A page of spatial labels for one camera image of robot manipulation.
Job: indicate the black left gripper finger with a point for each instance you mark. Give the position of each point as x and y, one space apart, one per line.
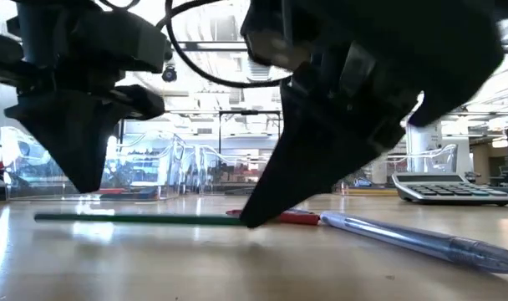
74 134
141 102

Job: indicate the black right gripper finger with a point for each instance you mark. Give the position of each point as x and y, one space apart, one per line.
312 159

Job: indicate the red crayon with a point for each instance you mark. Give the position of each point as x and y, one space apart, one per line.
300 217

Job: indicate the yellow pencil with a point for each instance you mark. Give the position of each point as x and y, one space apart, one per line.
371 192

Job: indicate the green pencil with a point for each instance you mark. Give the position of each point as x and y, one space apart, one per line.
133 219

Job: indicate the clear grey ballpoint pen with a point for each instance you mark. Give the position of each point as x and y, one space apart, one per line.
404 238

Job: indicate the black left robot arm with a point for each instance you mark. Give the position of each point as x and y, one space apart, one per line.
37 33

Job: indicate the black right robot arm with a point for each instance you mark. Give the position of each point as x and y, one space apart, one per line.
458 46

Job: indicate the black ceiling spot lamp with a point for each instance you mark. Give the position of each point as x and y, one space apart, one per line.
169 74

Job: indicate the clear plastic bin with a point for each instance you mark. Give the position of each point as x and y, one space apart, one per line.
153 167
220 175
24 167
442 159

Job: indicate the black metal stand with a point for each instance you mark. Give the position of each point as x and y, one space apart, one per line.
250 112

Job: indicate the overhead bar with light strips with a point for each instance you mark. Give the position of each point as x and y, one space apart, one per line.
212 47

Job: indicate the white column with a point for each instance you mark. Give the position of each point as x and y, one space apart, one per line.
423 146

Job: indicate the grey desk calculator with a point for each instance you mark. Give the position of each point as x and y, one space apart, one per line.
446 192

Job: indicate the wooden cabinet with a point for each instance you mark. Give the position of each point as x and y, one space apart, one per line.
481 165

